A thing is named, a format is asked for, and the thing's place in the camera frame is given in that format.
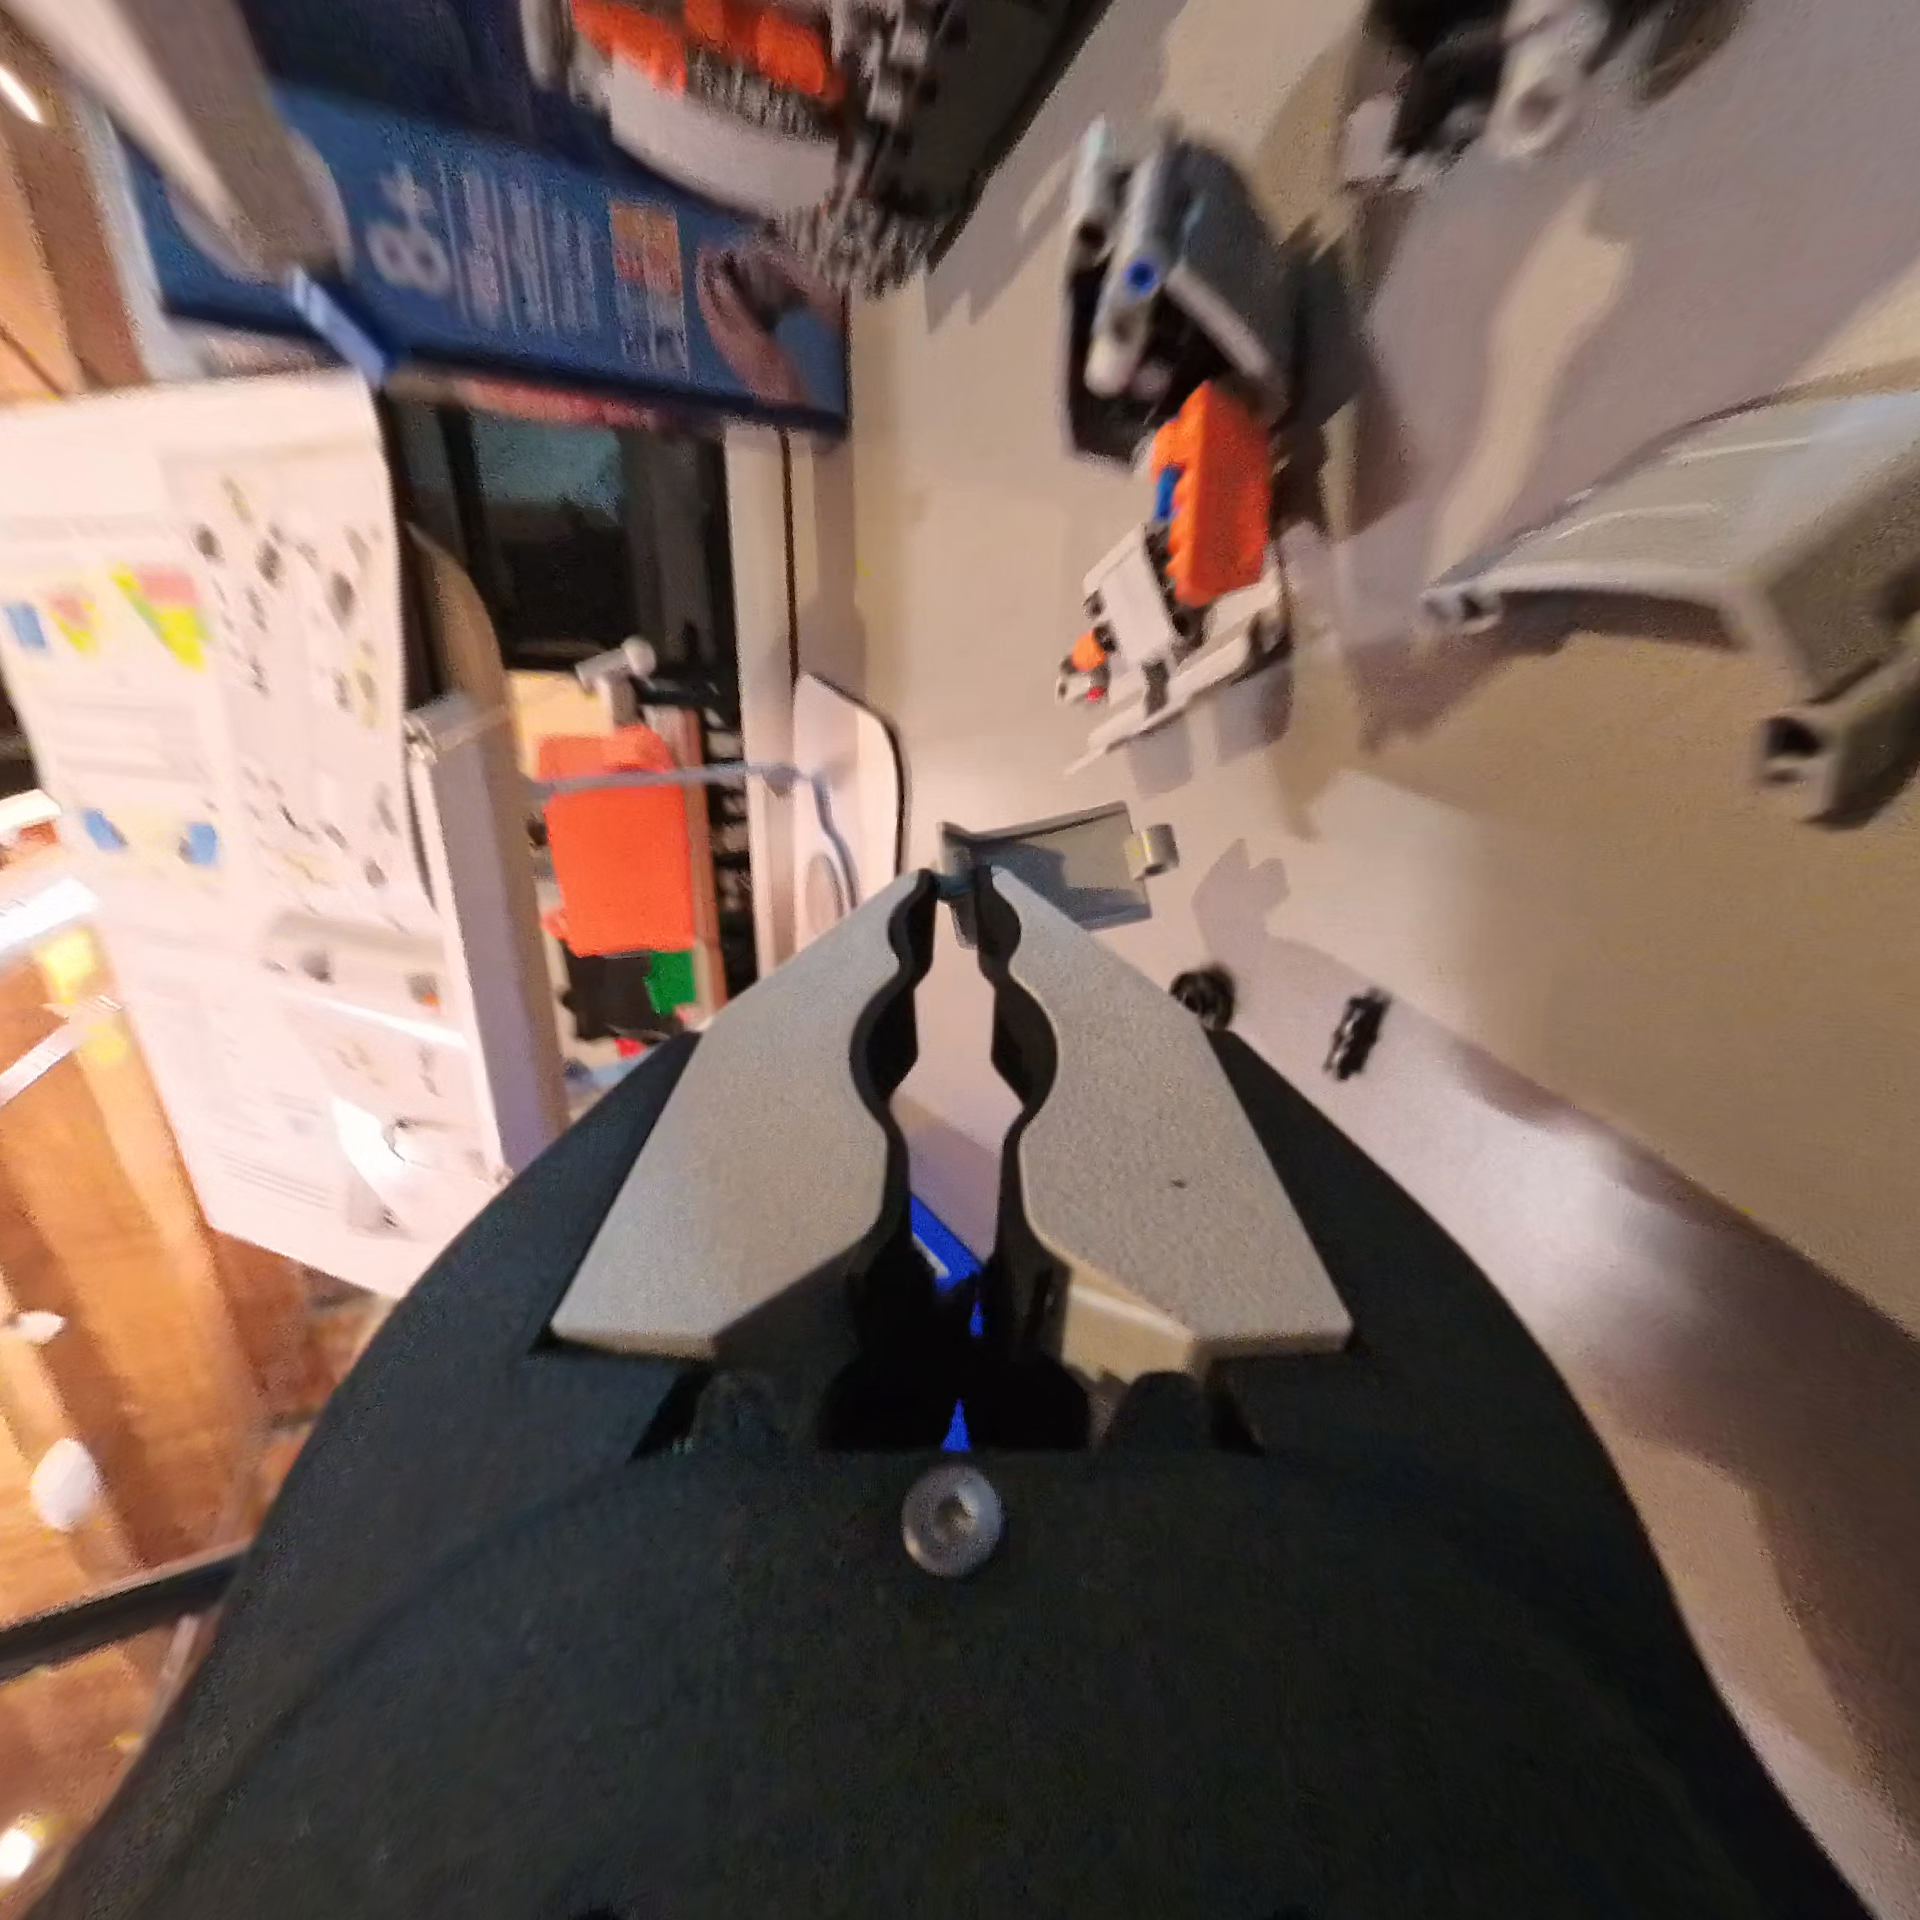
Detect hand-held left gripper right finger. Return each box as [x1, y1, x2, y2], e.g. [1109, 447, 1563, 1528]
[972, 868, 1356, 1369]

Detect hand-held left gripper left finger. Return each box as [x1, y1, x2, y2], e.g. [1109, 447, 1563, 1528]
[548, 868, 940, 1369]

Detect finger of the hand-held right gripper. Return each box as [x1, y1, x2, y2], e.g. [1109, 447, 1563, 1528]
[1413, 383, 1920, 831]

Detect grey curved panel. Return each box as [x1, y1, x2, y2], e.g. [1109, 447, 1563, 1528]
[939, 801, 1180, 929]

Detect grey orange brick assembly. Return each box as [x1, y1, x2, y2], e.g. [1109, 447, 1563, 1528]
[1053, 120, 1310, 758]

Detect blue bin with white label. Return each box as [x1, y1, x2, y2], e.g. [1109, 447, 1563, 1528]
[904, 1190, 986, 1454]

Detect orange storage bin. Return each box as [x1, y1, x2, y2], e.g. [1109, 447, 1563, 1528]
[537, 729, 701, 957]

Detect white book stand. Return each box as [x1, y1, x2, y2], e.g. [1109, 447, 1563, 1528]
[399, 641, 914, 1185]

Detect white instruction booklet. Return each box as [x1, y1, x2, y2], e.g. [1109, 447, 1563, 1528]
[0, 372, 509, 1299]

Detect blue robot kit box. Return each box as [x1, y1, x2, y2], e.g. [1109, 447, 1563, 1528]
[122, 74, 855, 438]

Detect grey orange tracked toy robot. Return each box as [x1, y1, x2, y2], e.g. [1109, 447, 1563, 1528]
[528, 0, 1118, 295]

